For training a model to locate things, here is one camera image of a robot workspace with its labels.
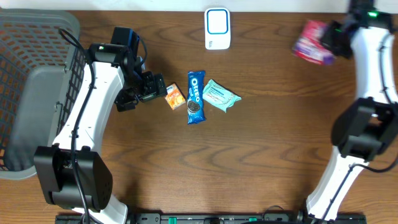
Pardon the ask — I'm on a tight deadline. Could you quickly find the blue Oreo cookie pack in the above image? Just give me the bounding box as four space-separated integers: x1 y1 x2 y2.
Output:
187 71 206 124

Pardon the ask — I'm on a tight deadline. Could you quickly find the orange snack packet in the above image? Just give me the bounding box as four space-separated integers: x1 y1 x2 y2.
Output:
165 83 186 110

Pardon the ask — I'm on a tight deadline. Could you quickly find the grey plastic mesh basket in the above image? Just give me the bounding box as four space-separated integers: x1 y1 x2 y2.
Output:
1 9 85 180

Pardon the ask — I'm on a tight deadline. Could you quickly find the mint green wipes pack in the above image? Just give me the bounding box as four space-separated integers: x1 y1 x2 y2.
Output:
203 79 242 113

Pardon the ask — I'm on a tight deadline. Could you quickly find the purple snack package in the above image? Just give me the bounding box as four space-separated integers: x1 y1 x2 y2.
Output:
292 20 335 65

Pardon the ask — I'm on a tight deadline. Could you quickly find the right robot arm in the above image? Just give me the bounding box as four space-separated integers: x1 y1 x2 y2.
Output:
297 1 397 223

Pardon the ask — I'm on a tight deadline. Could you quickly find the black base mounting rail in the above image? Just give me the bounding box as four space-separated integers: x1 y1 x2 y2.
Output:
54 213 367 224

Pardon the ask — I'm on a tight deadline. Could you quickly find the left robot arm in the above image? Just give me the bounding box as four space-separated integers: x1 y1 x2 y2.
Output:
34 27 167 223

